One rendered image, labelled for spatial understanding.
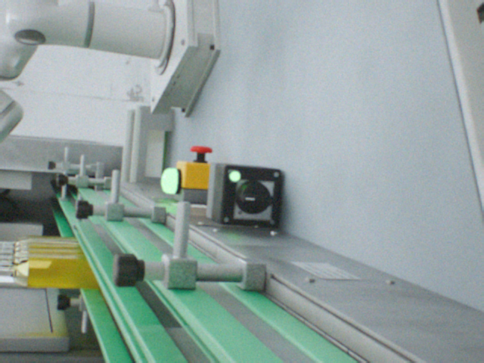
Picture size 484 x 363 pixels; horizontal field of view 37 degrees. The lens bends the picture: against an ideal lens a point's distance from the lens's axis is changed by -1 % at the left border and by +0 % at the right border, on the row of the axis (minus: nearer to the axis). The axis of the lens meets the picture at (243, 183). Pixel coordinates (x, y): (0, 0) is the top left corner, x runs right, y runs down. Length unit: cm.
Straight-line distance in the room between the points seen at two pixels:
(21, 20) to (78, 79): 385
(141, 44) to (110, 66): 383
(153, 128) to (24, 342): 60
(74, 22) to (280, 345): 106
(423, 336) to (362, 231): 31
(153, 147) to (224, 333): 125
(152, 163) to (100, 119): 357
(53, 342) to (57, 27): 59
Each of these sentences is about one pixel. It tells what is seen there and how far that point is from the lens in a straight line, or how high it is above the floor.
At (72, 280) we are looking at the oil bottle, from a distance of 138.
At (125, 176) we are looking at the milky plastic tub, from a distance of 187.
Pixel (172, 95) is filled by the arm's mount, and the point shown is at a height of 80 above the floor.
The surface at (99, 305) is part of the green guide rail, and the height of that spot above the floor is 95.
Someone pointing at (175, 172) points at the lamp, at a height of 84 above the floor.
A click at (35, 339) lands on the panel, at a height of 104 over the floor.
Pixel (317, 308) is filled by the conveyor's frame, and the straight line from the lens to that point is 53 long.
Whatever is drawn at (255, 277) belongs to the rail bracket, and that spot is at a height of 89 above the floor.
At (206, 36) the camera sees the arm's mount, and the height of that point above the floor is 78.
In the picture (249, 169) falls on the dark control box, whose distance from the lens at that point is 96.
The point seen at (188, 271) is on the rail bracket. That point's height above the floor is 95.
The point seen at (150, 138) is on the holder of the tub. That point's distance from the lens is 172.
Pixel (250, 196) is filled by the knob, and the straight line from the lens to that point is 92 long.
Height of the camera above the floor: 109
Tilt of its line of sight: 17 degrees down
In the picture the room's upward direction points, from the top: 86 degrees counter-clockwise
